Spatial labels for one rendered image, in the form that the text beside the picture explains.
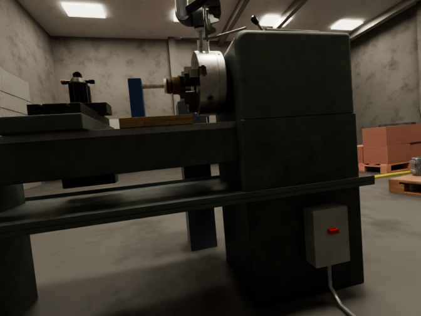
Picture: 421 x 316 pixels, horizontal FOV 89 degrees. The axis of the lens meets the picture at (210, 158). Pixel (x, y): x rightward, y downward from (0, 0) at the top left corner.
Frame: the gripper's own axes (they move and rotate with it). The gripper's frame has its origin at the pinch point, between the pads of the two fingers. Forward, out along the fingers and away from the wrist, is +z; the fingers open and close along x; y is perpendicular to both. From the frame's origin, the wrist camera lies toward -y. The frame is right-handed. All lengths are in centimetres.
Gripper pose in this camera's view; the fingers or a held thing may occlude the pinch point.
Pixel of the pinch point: (207, 37)
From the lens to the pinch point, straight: 123.3
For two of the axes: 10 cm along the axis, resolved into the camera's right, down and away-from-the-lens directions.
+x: -0.9, -1.9, 9.8
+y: 9.9, -1.1, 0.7
